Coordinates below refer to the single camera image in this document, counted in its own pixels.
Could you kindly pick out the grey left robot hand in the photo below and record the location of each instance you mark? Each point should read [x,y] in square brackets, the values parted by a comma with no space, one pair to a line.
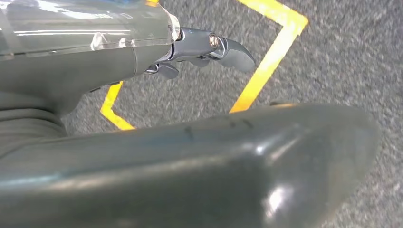
[189,173]

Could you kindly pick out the yellow floor tape square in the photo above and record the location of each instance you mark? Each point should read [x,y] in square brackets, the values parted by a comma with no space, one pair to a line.
[274,53]

